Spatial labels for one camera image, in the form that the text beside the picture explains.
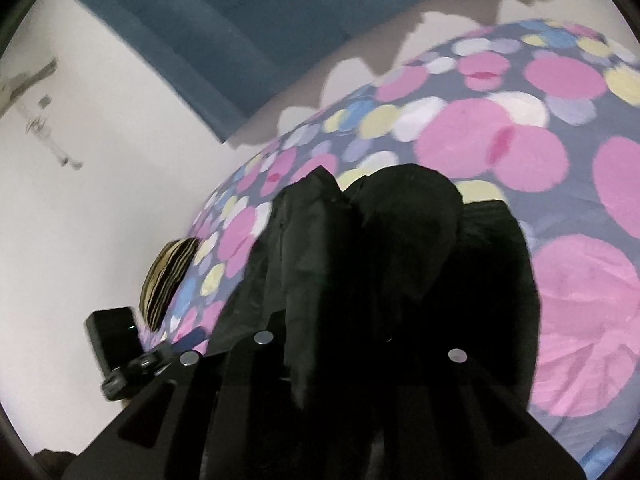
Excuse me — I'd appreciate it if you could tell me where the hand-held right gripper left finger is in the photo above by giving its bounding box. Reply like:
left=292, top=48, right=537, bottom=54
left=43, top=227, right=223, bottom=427
left=60, top=310, right=301, bottom=480

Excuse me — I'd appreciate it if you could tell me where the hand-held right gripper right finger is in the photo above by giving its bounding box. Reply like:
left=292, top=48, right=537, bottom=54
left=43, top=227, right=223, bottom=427
left=382, top=347, right=587, bottom=480

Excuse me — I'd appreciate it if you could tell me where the black puffer jacket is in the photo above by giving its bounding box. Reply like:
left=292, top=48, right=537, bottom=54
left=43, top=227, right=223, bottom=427
left=205, top=162, right=543, bottom=480

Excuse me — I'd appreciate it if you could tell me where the striped pillow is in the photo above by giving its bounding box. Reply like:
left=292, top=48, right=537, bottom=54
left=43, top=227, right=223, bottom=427
left=139, top=238, right=202, bottom=332

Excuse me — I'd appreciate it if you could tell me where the polka dot bed sheet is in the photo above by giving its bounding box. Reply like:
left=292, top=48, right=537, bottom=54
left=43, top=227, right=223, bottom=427
left=140, top=19, right=640, bottom=480

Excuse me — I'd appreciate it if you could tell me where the blue curtain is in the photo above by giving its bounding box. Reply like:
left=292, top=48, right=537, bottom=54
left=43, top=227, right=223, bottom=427
left=67, top=0, right=571, bottom=145

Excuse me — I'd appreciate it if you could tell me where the wall hook fixture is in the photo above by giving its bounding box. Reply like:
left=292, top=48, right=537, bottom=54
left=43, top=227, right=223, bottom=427
left=0, top=56, right=85, bottom=172

